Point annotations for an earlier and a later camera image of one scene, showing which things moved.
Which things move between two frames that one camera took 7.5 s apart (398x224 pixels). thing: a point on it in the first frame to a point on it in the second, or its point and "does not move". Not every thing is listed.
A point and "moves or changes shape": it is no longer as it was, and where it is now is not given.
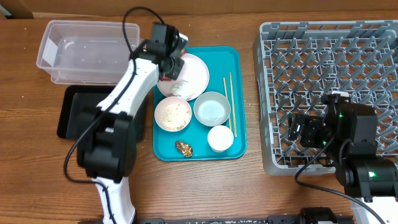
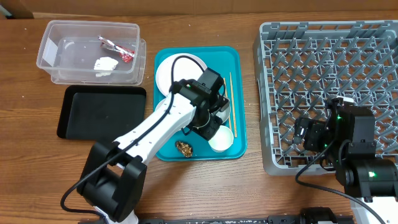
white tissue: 179,89 moves or changes shape
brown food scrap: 185,149 does not move
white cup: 220,138 does not move
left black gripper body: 176,65 to 206,126
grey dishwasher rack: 298,63 does not move
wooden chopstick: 227,95 does not move
